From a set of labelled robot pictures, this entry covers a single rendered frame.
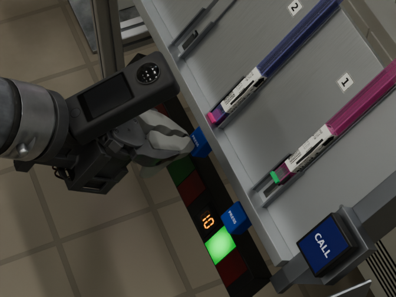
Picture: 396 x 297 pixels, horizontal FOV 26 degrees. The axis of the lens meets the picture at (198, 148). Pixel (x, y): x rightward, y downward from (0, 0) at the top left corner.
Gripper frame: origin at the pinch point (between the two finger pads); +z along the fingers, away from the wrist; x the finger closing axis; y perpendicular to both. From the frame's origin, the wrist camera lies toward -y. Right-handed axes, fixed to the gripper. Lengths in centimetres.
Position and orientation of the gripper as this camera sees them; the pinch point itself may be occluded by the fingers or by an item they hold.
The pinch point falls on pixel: (188, 138)
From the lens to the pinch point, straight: 96.9
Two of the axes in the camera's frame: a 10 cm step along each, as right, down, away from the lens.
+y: -6.2, 6.3, 4.6
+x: 4.0, 7.6, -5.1
